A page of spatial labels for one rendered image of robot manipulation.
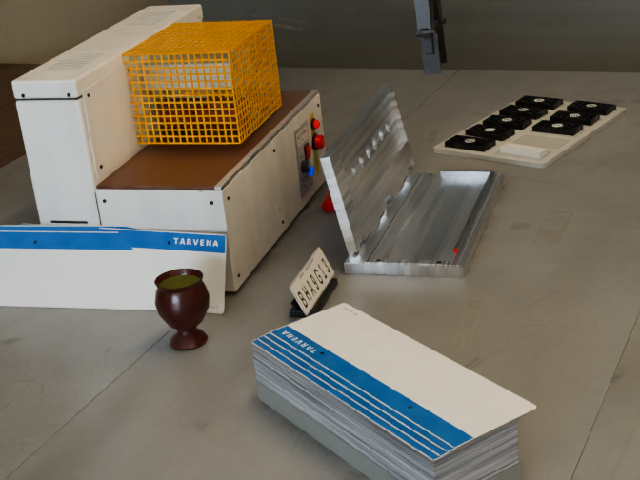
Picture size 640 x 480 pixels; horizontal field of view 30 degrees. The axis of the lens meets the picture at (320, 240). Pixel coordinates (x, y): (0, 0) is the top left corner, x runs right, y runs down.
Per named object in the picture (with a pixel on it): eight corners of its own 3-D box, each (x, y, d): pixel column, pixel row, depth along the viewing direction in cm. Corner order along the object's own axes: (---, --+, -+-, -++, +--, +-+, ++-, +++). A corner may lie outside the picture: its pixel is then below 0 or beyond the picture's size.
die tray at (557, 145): (543, 169, 243) (543, 164, 242) (431, 152, 259) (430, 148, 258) (628, 111, 271) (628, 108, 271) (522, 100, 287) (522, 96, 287)
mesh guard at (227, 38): (240, 144, 209) (229, 51, 202) (135, 144, 215) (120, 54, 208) (282, 105, 229) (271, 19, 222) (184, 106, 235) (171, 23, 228)
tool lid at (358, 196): (329, 156, 197) (319, 158, 198) (360, 260, 203) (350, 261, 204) (391, 81, 235) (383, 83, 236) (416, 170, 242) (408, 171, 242)
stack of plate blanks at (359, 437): (522, 483, 144) (519, 418, 140) (438, 528, 138) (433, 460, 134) (332, 367, 175) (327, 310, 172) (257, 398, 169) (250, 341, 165)
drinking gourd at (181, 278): (157, 356, 184) (147, 291, 179) (166, 330, 191) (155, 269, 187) (212, 352, 183) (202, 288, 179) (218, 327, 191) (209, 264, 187)
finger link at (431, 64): (437, 32, 205) (436, 33, 204) (442, 71, 207) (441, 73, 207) (420, 34, 206) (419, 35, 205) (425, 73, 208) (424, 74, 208)
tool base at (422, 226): (463, 277, 199) (462, 257, 197) (344, 273, 205) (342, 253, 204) (504, 183, 237) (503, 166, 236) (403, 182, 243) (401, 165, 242)
